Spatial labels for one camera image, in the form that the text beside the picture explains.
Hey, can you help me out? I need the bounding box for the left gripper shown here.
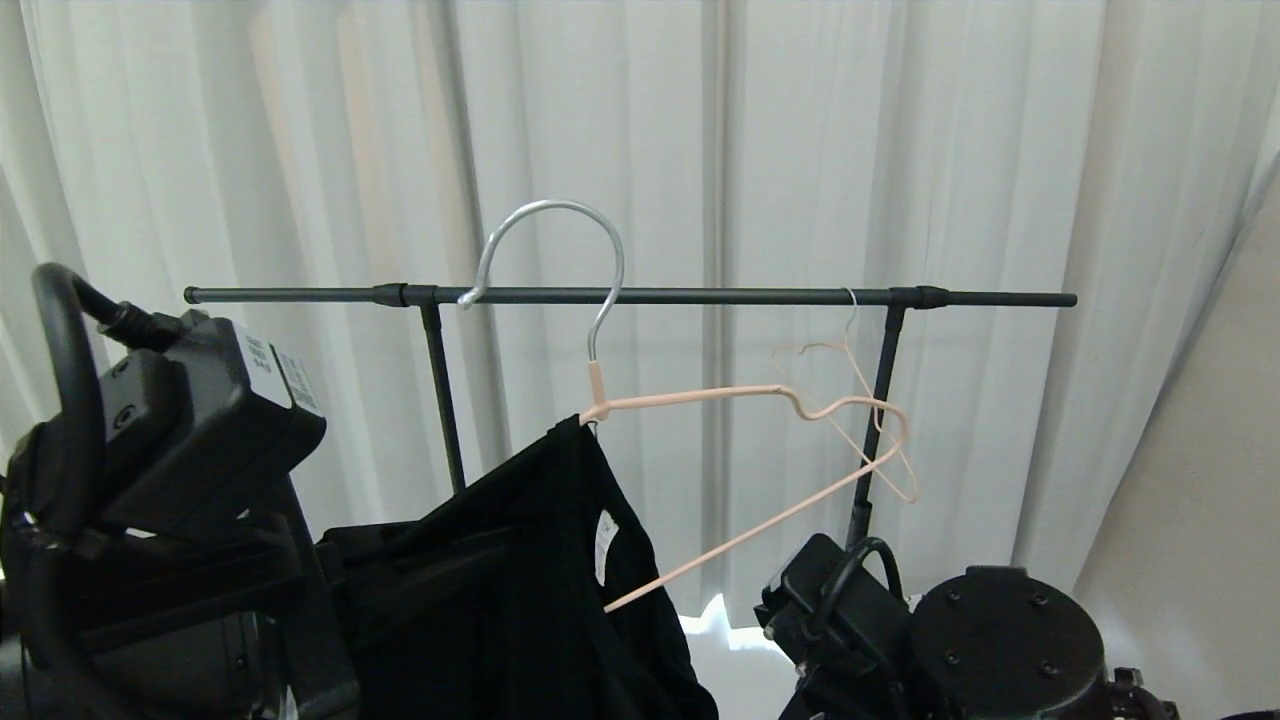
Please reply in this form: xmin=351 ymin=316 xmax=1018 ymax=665
xmin=0 ymin=480 xmax=361 ymax=720

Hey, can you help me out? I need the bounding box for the black garment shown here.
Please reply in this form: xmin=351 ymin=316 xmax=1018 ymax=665
xmin=318 ymin=415 xmax=719 ymax=720

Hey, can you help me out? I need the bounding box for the pink clothes hanger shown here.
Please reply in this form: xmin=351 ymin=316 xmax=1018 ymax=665
xmin=770 ymin=290 xmax=919 ymax=504
xmin=458 ymin=200 xmax=911 ymax=614

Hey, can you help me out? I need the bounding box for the black clothes rack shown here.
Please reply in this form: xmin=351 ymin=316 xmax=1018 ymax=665
xmin=183 ymin=284 xmax=1079 ymax=546

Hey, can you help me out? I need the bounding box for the white curtain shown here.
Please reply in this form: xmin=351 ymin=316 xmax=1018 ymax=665
xmin=0 ymin=0 xmax=1280 ymax=621

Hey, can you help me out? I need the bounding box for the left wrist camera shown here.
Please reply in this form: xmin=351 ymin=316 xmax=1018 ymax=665
xmin=20 ymin=310 xmax=328 ymax=536

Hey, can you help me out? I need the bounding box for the black cable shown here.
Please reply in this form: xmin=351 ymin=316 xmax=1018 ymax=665
xmin=805 ymin=537 xmax=906 ymax=641
xmin=0 ymin=262 xmax=186 ymax=720

